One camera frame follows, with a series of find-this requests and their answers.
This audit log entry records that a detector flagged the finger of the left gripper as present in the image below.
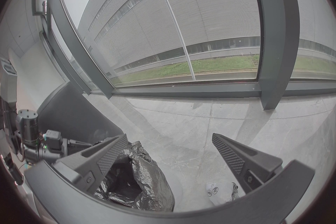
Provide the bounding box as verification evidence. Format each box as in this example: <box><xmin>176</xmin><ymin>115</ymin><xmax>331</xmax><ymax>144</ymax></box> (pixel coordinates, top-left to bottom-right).
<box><xmin>68</xmin><ymin>140</ymin><xmax>93</xmax><ymax>150</ymax></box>

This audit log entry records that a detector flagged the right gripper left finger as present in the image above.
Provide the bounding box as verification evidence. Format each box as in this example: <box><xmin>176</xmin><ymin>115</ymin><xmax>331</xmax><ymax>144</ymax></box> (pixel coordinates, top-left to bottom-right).
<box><xmin>54</xmin><ymin>134</ymin><xmax>128</xmax><ymax>193</ymax></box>

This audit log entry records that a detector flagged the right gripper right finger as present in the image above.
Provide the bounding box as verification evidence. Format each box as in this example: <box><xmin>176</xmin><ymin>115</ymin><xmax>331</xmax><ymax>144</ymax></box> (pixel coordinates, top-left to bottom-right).
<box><xmin>212</xmin><ymin>133</ymin><xmax>283</xmax><ymax>193</ymax></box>

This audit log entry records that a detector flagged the black plastic bag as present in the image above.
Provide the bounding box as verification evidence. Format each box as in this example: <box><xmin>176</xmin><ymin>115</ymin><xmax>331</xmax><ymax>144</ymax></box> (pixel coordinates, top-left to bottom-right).
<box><xmin>93</xmin><ymin>140</ymin><xmax>175</xmax><ymax>212</ymax></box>

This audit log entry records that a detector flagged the dark grey round chair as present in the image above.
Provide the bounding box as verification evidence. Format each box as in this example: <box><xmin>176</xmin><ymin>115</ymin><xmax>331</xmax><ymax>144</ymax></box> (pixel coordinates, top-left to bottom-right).
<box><xmin>37</xmin><ymin>81</ymin><xmax>124</xmax><ymax>150</ymax></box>

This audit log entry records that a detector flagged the clear printed wrapper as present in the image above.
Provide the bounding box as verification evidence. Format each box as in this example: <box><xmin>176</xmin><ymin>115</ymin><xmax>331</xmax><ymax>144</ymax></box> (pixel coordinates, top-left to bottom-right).
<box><xmin>206</xmin><ymin>181</ymin><xmax>235</xmax><ymax>204</ymax></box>

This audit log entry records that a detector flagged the window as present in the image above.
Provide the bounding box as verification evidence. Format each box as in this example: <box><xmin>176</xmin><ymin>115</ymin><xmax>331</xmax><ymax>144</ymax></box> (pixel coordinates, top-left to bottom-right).
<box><xmin>31</xmin><ymin>0</ymin><xmax>336</xmax><ymax>110</ymax></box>

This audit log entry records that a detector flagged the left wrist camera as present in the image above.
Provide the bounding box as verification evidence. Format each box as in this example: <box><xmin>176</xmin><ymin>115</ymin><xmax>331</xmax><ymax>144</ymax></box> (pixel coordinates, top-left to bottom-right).
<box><xmin>43</xmin><ymin>130</ymin><xmax>63</xmax><ymax>151</ymax></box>

